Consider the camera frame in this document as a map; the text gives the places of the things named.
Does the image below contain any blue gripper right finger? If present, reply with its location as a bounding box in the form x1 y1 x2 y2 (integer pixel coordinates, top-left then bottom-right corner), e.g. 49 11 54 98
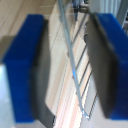
84 12 128 121

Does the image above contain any metal wire oven tray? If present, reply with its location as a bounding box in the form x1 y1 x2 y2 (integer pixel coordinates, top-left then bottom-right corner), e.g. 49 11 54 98
56 0 101 120

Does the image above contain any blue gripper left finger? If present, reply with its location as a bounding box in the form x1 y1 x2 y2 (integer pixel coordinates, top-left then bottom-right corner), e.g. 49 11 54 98
1 13 57 128

